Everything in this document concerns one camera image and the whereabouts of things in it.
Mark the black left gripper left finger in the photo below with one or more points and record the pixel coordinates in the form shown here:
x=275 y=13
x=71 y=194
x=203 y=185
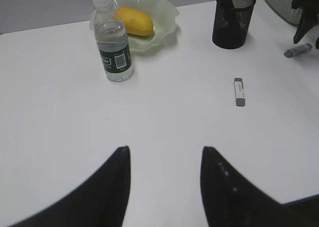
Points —
x=100 y=201

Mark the grey white eraser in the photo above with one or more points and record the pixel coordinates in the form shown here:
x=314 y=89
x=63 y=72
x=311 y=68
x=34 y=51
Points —
x=298 y=50
x=239 y=90

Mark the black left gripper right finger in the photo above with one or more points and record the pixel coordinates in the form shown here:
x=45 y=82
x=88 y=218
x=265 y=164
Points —
x=230 y=200

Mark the pale green wavy plate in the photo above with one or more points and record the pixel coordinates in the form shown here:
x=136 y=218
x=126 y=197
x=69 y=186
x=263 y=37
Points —
x=162 y=13

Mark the yellow mango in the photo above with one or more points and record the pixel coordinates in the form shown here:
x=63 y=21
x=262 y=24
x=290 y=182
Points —
x=136 y=22

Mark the pale green plastic basket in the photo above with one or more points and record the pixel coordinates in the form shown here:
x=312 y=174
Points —
x=281 y=5

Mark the black mesh pen holder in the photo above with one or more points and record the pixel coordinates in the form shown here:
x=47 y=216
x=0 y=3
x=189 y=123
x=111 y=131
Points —
x=231 y=25

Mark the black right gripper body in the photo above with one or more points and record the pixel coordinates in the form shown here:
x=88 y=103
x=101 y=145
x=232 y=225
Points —
x=305 y=4

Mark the clear plastic water bottle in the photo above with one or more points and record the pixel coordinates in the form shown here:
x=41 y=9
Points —
x=112 y=40

